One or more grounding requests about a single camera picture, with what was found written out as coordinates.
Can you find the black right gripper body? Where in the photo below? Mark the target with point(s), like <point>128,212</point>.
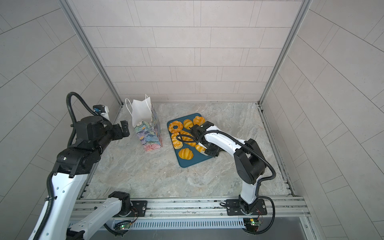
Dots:
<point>211,149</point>

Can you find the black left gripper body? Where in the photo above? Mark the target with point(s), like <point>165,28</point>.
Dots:
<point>116,133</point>

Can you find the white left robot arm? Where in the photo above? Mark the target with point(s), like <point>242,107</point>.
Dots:
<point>65,182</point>

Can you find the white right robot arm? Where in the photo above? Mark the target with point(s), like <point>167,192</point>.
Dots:
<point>247,156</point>

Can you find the twisted fake bread roll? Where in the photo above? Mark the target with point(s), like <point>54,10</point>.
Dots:
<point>200,149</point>

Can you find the shell shaped fake bun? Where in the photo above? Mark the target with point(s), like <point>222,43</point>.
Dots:
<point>186,154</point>

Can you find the long fake croissant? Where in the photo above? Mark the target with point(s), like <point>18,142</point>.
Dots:
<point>187,138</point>

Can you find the round knotted fake bun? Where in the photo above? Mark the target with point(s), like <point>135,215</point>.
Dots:
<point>198,120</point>

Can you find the ridged fake bread loaf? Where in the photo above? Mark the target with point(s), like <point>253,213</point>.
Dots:
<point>176,143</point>

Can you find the small striped fake bun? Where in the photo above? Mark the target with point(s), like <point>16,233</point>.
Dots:
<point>188,124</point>

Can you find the dark teal plastic tray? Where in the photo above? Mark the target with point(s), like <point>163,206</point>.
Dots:
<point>198,157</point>

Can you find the right green circuit board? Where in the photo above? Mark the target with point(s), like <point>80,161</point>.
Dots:
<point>252,225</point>

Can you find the green circuit board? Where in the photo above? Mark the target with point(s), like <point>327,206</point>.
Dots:
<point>252,225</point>
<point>123,226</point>

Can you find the left green circuit board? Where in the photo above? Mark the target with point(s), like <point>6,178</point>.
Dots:
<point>123,226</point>

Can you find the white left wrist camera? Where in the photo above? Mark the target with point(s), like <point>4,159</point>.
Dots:
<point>102,110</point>

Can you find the floral paper bag white handles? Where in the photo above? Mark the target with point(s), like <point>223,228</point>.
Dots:
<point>145,123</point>

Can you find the fake ring donut bread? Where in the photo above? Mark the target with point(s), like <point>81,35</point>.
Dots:
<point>175,127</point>

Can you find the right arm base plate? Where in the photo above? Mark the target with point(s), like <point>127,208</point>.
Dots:
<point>238,207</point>

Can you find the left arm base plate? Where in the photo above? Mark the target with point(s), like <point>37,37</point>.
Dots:
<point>138,209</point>

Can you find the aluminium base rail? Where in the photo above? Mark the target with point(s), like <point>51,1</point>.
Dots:
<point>207,213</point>

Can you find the aluminium corner post right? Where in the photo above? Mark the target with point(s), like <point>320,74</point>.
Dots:
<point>290,38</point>

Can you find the aluminium corner post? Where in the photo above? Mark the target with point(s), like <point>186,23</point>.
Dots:
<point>290,38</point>
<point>65,6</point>

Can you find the aluminium corner post left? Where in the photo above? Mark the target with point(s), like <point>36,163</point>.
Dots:
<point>65,6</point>

